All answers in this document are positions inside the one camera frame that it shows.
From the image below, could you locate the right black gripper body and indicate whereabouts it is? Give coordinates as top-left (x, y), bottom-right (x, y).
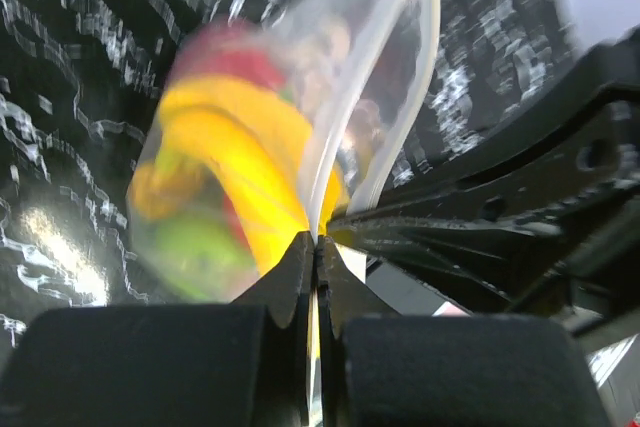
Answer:
top-left (379, 35), bottom-right (639, 337)

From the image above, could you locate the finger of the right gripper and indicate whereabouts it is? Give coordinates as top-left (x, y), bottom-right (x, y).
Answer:
top-left (328, 196), bottom-right (560, 237)
top-left (349, 234), bottom-right (550, 315)

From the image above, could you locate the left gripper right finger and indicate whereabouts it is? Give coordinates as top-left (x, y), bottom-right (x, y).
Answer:
top-left (315, 237), bottom-right (609, 426)

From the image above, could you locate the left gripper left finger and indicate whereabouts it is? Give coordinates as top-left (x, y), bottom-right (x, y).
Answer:
top-left (1, 233), bottom-right (315, 426)

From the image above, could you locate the green apple toy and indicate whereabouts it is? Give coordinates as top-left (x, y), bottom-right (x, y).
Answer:
top-left (141, 215), bottom-right (259, 302)

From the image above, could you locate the yellow banana bunch toy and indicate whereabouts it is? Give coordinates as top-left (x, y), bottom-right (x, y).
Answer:
top-left (129, 76), bottom-right (351, 268)

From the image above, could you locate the clear dotted zip top bag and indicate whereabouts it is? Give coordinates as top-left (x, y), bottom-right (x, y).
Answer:
top-left (124, 0), bottom-right (444, 398)

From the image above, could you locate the red dragon fruit toy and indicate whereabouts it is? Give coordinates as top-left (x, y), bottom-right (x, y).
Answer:
top-left (166, 22), bottom-right (286, 91)

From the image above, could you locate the black marble pattern mat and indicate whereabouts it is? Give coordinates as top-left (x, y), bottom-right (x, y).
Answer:
top-left (1, 0), bottom-right (574, 353)

